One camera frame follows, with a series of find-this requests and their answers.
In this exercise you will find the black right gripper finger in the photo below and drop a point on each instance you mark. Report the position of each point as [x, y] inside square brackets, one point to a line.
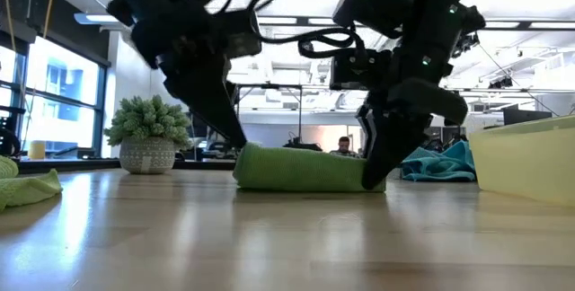
[366, 125]
[400, 147]

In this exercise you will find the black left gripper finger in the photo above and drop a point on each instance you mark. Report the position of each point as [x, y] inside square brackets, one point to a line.
[202, 93]

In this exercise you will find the teal microfiber towel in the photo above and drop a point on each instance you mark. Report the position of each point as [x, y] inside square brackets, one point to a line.
[444, 165]

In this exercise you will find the yellow translucent plastic basket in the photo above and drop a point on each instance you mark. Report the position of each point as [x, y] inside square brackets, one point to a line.
[525, 165]

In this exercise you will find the lime green microfiber towel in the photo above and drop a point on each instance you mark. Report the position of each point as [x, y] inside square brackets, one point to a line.
[27, 190]

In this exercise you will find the black background robot arm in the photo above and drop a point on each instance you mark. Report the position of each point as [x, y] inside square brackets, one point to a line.
[305, 146]

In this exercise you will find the person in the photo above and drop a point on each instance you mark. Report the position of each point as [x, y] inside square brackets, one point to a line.
[344, 145]

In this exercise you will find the black ceiling spotlight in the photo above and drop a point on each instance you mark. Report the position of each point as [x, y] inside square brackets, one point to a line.
[467, 44]
[501, 83]

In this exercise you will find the black bicycle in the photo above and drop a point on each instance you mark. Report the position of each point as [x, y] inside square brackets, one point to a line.
[449, 136]

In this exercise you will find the potted green succulent plant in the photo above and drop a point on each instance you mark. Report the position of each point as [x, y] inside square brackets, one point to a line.
[148, 156]

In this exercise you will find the ceiling strip light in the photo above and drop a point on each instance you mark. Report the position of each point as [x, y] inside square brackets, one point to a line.
[99, 18]

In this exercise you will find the black ceiling light track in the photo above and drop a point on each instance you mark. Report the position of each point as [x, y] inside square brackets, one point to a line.
[523, 25]

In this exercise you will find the black monitor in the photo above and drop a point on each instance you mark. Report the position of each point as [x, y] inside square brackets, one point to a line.
[525, 116]

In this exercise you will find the black-framed window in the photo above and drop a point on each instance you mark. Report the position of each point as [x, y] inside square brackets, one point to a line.
[63, 75]

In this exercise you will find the yellow bin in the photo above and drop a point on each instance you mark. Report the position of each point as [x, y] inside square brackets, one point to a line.
[37, 151]

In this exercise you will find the black office chair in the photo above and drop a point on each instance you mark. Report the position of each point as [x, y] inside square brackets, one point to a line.
[6, 143]

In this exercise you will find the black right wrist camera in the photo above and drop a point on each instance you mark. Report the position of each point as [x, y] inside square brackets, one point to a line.
[359, 71]

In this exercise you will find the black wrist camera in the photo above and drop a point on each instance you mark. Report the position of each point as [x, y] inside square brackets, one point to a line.
[359, 71]
[245, 35]

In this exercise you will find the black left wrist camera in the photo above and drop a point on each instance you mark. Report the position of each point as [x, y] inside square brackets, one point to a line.
[245, 35]

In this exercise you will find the black background rig frame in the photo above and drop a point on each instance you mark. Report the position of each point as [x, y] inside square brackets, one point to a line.
[300, 111]

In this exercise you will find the black aluminium table frame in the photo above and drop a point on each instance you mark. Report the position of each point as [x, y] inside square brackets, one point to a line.
[67, 164]

